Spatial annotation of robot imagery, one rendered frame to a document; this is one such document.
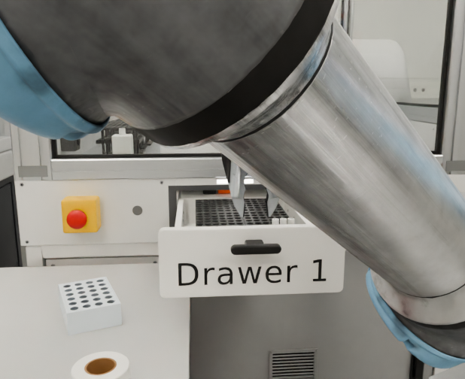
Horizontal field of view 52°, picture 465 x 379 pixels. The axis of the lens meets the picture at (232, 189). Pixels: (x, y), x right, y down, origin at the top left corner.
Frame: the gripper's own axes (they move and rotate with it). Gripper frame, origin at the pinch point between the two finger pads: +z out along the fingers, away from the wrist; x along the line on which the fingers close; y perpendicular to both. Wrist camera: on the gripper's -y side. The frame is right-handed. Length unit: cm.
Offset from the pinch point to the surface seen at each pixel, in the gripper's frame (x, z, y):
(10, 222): -85, 35, -120
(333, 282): 12.8, 12.9, -1.4
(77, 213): -33.1, 7.6, -26.4
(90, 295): -26.8, 16.8, -7.4
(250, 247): -0.9, 5.5, 2.4
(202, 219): -8.0, 6.7, -17.5
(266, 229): 2.0, 4.0, -1.2
